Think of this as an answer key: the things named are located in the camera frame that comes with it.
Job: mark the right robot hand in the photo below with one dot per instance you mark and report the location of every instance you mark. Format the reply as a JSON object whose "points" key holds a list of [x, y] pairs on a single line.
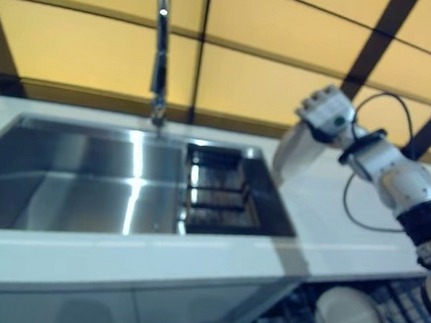
{"points": [[330, 110]]}

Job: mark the beige deep bowl plate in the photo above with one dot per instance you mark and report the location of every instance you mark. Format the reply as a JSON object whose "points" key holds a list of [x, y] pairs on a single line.
{"points": [[348, 318]]}

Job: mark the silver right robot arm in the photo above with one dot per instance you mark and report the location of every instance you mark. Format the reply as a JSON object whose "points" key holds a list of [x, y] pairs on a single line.
{"points": [[396, 170]]}

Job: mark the black built-in dishwasher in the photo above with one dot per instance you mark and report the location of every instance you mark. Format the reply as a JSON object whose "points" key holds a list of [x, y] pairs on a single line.
{"points": [[289, 322]]}

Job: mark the black dish drying rack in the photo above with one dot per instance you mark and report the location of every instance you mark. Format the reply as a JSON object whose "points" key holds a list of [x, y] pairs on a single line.
{"points": [[217, 195]]}

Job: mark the chrome kitchen faucet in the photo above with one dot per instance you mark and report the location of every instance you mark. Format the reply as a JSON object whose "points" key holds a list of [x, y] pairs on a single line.
{"points": [[162, 54]]}

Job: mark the white cabinet door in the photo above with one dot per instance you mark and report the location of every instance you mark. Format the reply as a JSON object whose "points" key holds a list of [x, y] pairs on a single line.
{"points": [[198, 308], [42, 308]]}

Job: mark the stainless steel sink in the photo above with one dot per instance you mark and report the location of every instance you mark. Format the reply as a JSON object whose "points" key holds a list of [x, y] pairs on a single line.
{"points": [[80, 185]]}

